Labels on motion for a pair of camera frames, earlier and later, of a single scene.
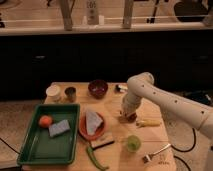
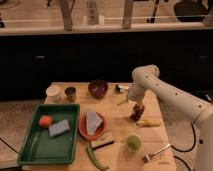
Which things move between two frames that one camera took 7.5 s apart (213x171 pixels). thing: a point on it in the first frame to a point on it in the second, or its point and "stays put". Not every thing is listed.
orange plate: [82, 125] stays put
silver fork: [147, 157] stays put
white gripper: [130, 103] to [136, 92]
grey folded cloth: [92, 121] stays put
